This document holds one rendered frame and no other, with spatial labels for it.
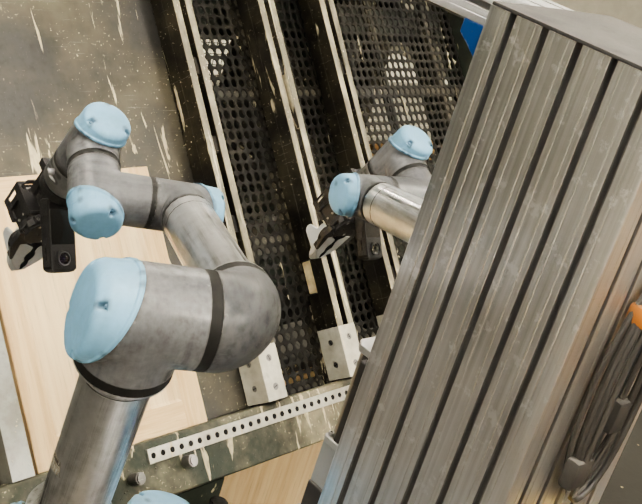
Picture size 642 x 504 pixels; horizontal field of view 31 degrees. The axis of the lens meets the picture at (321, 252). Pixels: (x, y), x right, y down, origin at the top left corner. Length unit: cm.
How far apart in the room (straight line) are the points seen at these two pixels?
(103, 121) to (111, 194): 12
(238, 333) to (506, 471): 34
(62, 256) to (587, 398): 83
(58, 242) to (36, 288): 53
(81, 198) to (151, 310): 40
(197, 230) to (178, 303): 27
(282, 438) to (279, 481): 61
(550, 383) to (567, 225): 17
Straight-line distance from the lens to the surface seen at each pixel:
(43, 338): 229
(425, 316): 137
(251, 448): 255
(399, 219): 188
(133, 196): 162
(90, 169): 163
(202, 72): 267
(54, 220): 178
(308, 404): 268
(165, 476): 239
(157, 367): 127
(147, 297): 124
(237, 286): 128
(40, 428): 226
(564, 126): 125
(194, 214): 155
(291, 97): 286
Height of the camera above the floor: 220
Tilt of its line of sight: 22 degrees down
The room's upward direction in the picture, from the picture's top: 18 degrees clockwise
